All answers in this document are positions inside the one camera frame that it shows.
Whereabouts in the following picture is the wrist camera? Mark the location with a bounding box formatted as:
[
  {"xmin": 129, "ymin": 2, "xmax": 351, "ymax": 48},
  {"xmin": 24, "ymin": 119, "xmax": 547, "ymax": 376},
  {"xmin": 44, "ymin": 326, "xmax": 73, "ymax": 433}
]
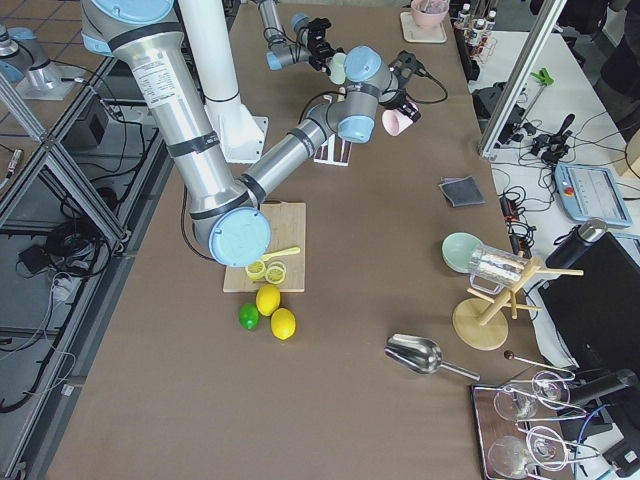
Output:
[{"xmin": 389, "ymin": 50, "xmax": 427, "ymax": 87}]

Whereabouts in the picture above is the black handheld tool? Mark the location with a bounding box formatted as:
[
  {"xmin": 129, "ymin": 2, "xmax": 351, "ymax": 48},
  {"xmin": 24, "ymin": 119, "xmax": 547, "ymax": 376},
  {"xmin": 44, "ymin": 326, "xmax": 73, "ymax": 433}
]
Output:
[{"xmin": 526, "ymin": 113, "xmax": 575, "ymax": 166}]

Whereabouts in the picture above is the bamboo cutting board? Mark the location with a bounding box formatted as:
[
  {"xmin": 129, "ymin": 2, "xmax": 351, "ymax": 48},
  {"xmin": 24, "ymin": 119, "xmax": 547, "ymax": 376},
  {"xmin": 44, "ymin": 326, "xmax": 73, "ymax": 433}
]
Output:
[{"xmin": 222, "ymin": 202, "xmax": 307, "ymax": 293}]

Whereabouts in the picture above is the green lime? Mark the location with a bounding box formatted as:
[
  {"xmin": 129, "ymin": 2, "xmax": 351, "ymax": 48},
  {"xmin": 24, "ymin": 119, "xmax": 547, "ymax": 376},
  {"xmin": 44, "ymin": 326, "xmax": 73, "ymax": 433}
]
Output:
[{"xmin": 238, "ymin": 303, "xmax": 260, "ymax": 331}]

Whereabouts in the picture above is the pink cup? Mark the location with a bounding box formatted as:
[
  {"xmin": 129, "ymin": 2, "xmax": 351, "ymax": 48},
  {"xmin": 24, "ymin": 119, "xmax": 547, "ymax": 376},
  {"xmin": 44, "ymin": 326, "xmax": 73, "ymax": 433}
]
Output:
[{"xmin": 381, "ymin": 110, "xmax": 413, "ymax": 137}]

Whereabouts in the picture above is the spare robot base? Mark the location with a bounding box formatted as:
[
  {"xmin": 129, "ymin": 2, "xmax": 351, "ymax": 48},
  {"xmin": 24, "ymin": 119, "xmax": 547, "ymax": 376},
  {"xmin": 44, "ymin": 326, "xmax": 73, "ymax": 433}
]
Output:
[{"xmin": 1, "ymin": 24, "xmax": 72, "ymax": 101}]

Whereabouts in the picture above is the metal scoop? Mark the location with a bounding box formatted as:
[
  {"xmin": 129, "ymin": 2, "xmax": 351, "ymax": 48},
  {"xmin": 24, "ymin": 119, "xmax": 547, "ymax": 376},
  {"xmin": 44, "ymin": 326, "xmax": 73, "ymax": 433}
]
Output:
[{"xmin": 384, "ymin": 333, "xmax": 480, "ymax": 382}]

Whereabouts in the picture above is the wooden mug tree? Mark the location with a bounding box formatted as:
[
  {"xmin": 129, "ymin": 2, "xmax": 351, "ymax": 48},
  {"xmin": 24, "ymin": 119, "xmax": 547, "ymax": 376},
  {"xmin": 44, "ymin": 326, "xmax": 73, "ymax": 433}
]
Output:
[{"xmin": 452, "ymin": 257, "xmax": 584, "ymax": 351}]

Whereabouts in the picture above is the black water bottle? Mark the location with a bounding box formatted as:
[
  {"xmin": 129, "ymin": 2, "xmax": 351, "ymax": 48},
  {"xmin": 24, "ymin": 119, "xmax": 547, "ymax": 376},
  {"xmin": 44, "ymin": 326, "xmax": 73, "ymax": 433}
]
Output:
[{"xmin": 545, "ymin": 218, "xmax": 608, "ymax": 269}]

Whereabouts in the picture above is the white pillar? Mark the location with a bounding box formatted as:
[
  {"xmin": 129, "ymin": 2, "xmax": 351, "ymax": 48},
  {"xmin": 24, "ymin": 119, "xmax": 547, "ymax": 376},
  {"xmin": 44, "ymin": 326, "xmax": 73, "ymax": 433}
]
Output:
[{"xmin": 179, "ymin": 0, "xmax": 266, "ymax": 164}]

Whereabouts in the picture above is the yellow plastic knife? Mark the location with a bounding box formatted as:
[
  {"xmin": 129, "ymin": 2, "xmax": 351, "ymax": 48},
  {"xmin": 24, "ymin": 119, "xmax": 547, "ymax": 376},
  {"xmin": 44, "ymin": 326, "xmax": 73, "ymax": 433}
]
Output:
[{"xmin": 260, "ymin": 246, "xmax": 301, "ymax": 262}]

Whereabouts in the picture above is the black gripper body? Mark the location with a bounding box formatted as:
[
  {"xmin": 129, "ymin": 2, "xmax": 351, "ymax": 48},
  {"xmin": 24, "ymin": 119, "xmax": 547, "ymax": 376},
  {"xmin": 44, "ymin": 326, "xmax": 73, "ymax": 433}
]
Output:
[
  {"xmin": 306, "ymin": 18, "xmax": 336, "ymax": 68},
  {"xmin": 387, "ymin": 97, "xmax": 421, "ymax": 123}
]

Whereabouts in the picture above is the lemon slice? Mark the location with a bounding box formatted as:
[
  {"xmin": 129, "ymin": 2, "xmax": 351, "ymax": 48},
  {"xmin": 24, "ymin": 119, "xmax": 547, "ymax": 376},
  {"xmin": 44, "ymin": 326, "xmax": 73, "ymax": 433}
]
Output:
[
  {"xmin": 244, "ymin": 260, "xmax": 266, "ymax": 281},
  {"xmin": 264, "ymin": 264, "xmax": 287, "ymax": 285}
]

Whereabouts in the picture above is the glass rack tray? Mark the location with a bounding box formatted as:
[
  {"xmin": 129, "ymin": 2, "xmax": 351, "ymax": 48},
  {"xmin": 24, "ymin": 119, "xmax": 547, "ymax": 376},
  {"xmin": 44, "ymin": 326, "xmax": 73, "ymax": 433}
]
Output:
[{"xmin": 471, "ymin": 380, "xmax": 598, "ymax": 479}]

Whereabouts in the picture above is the yellow lemon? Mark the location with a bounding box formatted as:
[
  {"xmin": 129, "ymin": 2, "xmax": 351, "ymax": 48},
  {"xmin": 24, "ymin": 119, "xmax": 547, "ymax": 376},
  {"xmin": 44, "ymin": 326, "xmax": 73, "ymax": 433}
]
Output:
[
  {"xmin": 256, "ymin": 284, "xmax": 281, "ymax": 317},
  {"xmin": 270, "ymin": 308, "xmax": 297, "ymax": 340}
]

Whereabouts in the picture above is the black monitor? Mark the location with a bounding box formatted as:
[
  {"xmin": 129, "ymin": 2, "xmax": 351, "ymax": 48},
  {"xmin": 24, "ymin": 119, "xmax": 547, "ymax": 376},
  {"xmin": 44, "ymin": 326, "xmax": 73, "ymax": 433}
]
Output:
[{"xmin": 538, "ymin": 233, "xmax": 639, "ymax": 372}]

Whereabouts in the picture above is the wine glass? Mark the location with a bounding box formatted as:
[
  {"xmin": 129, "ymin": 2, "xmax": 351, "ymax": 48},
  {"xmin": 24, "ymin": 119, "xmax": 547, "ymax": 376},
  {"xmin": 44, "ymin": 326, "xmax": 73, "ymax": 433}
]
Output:
[
  {"xmin": 531, "ymin": 370, "xmax": 570, "ymax": 410},
  {"xmin": 525, "ymin": 426, "xmax": 569, "ymax": 471},
  {"xmin": 488, "ymin": 435, "xmax": 532, "ymax": 479},
  {"xmin": 493, "ymin": 386, "xmax": 537, "ymax": 422}
]

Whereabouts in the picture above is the grey cloth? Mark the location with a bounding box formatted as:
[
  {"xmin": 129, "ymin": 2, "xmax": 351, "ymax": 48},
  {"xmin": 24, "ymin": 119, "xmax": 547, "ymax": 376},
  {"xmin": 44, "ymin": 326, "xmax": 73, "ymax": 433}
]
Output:
[{"xmin": 439, "ymin": 176, "xmax": 485, "ymax": 207}]

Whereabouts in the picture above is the green clip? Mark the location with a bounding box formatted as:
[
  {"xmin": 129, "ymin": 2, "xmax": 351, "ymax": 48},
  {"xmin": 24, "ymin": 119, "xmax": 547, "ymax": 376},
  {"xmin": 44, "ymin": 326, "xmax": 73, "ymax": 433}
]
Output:
[{"xmin": 531, "ymin": 68, "xmax": 554, "ymax": 86}]

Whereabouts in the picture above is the aluminium frame column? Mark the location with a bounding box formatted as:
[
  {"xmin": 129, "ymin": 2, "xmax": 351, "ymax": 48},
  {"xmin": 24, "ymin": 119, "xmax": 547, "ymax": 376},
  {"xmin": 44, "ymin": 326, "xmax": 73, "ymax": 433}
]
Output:
[{"xmin": 478, "ymin": 0, "xmax": 566, "ymax": 161}]

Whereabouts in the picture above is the pink bowl of ice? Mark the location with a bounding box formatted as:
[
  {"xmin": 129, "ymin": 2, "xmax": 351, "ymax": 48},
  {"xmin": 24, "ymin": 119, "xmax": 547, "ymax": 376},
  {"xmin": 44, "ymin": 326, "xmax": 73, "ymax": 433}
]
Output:
[{"xmin": 410, "ymin": 0, "xmax": 449, "ymax": 28}]

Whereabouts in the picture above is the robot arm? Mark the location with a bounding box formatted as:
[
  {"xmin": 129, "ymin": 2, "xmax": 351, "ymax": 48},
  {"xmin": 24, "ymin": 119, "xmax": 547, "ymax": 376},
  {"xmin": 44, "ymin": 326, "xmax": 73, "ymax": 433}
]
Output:
[
  {"xmin": 81, "ymin": 1, "xmax": 425, "ymax": 267},
  {"xmin": 255, "ymin": 0, "xmax": 337, "ymax": 74}
]

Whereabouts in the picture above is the teach pendant tablet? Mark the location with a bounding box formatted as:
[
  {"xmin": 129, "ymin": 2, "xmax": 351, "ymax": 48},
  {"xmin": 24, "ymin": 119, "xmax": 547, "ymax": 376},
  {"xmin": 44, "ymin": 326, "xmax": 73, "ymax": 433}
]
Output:
[{"xmin": 554, "ymin": 163, "xmax": 633, "ymax": 228}]

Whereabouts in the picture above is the green cup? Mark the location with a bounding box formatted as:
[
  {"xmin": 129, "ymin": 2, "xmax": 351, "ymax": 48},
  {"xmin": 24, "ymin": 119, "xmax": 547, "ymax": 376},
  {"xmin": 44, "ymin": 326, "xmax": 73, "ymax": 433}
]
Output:
[{"xmin": 328, "ymin": 52, "xmax": 346, "ymax": 85}]

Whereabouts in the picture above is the green bowl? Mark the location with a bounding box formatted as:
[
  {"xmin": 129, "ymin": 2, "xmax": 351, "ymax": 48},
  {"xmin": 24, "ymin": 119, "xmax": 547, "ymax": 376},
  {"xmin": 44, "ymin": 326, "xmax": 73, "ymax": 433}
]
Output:
[{"xmin": 441, "ymin": 232, "xmax": 483, "ymax": 274}]

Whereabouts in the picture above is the beige tray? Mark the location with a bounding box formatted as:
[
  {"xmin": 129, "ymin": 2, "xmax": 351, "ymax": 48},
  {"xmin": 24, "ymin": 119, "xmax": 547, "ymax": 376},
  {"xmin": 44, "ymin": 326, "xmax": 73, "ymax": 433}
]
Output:
[{"xmin": 400, "ymin": 11, "xmax": 447, "ymax": 44}]

